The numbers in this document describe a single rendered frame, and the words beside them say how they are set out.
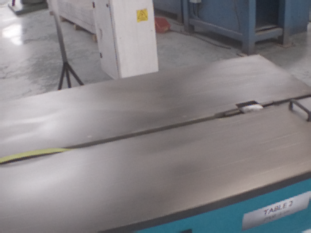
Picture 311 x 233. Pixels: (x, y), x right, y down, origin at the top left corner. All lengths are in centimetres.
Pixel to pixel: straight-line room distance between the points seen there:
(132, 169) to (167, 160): 7
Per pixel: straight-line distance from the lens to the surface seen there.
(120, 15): 258
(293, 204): 68
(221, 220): 60
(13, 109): 96
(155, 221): 53
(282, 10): 359
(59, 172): 65
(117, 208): 55
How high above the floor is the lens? 112
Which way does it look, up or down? 30 degrees down
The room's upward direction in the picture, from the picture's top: 6 degrees counter-clockwise
